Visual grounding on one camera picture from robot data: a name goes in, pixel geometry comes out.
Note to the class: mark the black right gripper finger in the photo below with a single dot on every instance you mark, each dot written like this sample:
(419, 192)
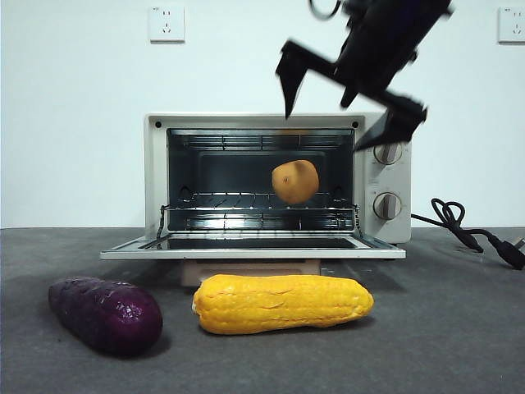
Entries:
(291, 78)
(400, 125)

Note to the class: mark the beige oven knob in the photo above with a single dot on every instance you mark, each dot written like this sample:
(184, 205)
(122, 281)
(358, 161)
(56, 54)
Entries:
(386, 205)
(389, 155)

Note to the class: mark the white wall socket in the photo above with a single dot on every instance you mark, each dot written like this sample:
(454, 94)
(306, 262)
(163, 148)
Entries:
(512, 24)
(167, 24)

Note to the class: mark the brown potato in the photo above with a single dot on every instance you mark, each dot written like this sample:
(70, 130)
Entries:
(295, 182)

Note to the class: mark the purple eggplant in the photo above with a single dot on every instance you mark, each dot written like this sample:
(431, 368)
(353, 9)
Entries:
(106, 316)

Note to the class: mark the white toaster oven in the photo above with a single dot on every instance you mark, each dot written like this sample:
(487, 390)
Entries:
(156, 184)

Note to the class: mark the white glass oven door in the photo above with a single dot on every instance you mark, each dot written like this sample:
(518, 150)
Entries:
(246, 254)

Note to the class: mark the yellow corn cob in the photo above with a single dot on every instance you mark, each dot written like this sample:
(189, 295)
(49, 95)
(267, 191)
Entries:
(283, 303)

